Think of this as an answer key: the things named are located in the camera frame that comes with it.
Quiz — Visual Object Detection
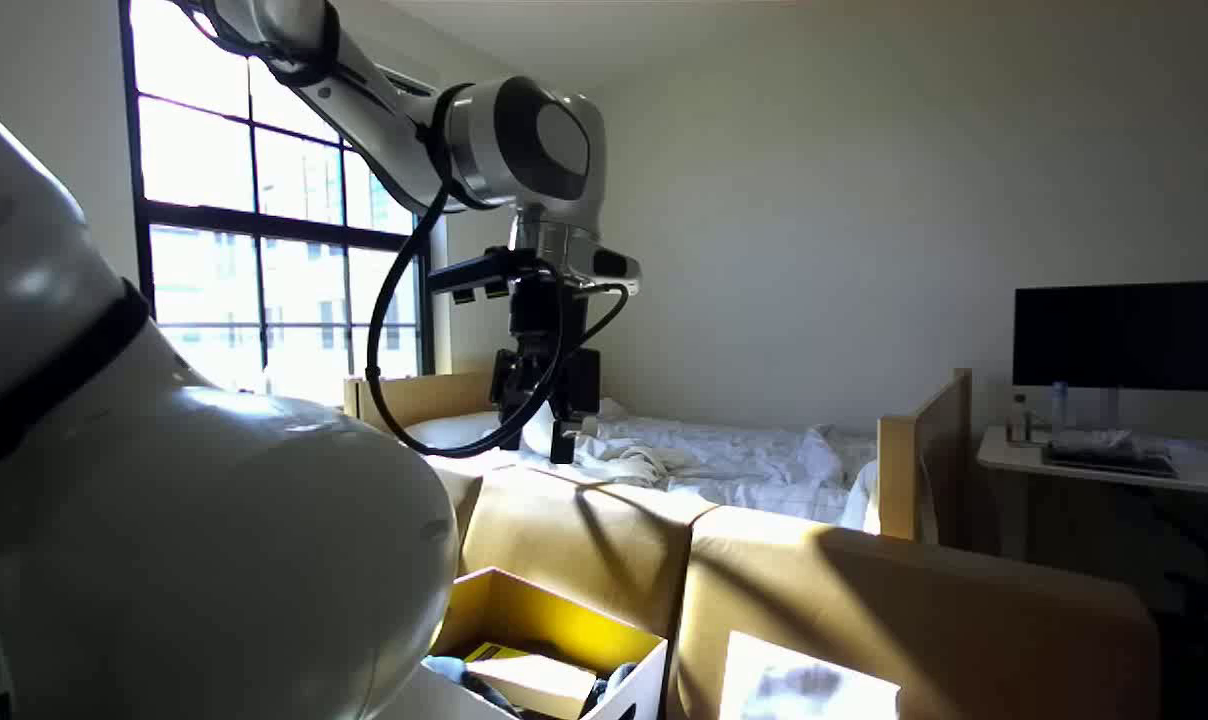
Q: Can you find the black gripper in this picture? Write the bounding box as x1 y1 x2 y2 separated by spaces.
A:
494 260 605 466

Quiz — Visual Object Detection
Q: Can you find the open cardboard box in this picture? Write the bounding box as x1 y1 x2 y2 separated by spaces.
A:
422 563 672 720
668 505 1165 720

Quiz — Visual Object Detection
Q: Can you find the white crumpled bedding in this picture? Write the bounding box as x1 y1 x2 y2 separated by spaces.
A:
408 397 884 536

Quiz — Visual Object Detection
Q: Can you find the blue clothing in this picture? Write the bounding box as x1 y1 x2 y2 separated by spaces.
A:
422 651 486 693

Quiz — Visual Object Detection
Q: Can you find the printed paper sign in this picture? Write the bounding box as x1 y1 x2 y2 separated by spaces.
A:
718 627 905 720

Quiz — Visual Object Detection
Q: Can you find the black framed window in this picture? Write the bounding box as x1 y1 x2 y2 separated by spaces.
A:
117 0 437 403

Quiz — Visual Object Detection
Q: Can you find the small desk bottle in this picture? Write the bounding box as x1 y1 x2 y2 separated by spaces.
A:
1008 389 1040 449

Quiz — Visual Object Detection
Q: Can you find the dark keyboard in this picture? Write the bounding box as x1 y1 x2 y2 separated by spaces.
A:
1040 429 1179 478

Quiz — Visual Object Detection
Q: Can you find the black computer monitor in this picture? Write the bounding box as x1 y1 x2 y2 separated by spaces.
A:
1008 275 1208 397

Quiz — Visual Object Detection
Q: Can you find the white desk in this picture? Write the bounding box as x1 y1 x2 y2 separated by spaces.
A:
976 424 1208 563

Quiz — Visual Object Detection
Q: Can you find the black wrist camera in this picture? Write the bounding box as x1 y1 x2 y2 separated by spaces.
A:
429 244 645 303

